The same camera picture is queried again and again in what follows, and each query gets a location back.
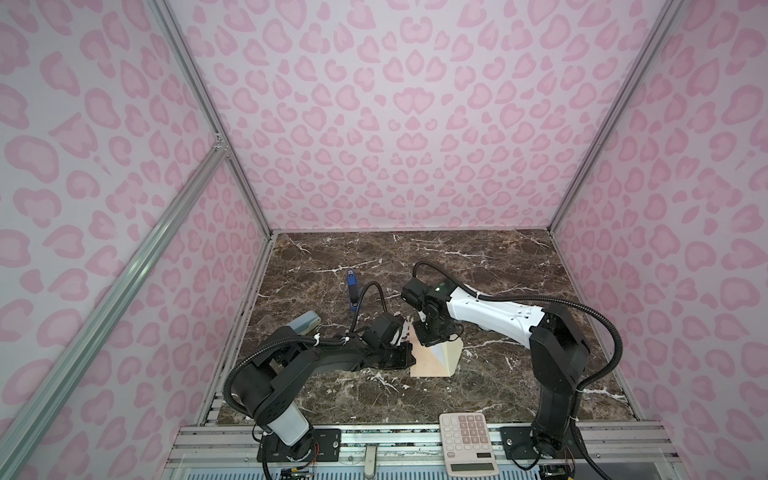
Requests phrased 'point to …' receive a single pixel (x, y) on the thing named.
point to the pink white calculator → (467, 445)
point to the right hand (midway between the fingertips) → (429, 341)
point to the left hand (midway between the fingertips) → (419, 360)
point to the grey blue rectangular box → (306, 323)
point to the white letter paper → (446, 353)
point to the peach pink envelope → (427, 363)
